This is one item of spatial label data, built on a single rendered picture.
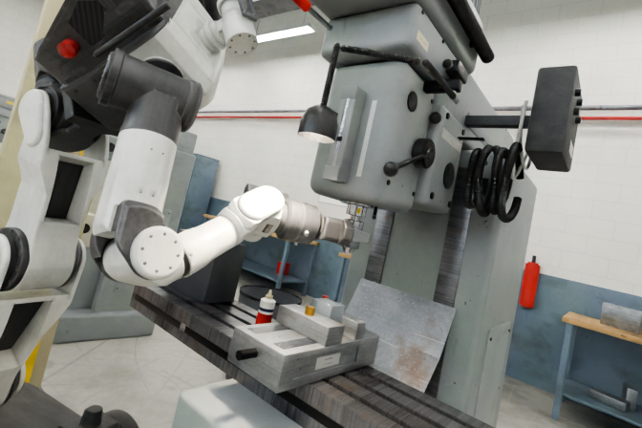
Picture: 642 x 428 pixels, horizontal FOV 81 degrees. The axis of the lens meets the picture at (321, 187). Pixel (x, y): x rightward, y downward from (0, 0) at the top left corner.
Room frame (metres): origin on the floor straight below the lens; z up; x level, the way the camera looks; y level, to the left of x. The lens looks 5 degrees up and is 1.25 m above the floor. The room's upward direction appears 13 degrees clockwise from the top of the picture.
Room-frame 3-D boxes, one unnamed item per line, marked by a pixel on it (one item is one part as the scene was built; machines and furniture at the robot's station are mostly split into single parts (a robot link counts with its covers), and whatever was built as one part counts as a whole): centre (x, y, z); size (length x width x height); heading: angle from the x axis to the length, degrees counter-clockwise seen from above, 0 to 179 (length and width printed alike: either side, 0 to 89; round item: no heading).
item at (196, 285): (1.26, 0.32, 1.03); 0.22 x 0.12 x 0.20; 53
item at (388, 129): (0.89, -0.10, 1.47); 0.21 x 0.19 x 0.32; 51
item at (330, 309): (0.90, -0.08, 1.04); 0.06 x 0.05 x 0.06; 50
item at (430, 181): (1.04, -0.22, 1.47); 0.24 x 0.19 x 0.26; 51
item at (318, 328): (0.86, -0.04, 1.02); 0.15 x 0.06 x 0.04; 50
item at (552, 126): (0.91, -0.54, 1.62); 0.20 x 0.09 x 0.21; 141
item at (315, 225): (0.85, -0.01, 1.23); 0.13 x 0.12 x 0.10; 26
